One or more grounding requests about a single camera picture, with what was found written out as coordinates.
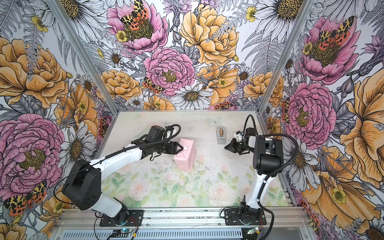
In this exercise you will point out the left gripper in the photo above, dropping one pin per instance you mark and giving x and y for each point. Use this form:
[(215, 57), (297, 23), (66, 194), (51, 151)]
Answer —
[(173, 148)]

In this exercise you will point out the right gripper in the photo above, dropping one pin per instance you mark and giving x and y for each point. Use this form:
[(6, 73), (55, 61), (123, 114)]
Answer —
[(231, 146)]

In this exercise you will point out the purple wrapping paper sheet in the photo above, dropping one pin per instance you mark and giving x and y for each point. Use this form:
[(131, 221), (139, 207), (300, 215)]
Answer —
[(185, 159)]

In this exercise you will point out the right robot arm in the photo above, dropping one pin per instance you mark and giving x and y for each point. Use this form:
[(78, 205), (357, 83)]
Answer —
[(266, 161)]

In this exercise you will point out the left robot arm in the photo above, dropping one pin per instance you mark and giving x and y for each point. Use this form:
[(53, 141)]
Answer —
[(83, 185)]

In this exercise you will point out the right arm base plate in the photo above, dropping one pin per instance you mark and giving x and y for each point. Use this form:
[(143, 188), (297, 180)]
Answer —
[(245, 217)]

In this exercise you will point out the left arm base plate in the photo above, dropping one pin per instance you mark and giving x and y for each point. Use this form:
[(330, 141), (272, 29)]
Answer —
[(129, 218)]

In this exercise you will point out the aluminium front rail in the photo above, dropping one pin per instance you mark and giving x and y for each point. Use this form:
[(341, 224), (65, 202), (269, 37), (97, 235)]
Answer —
[(291, 223)]

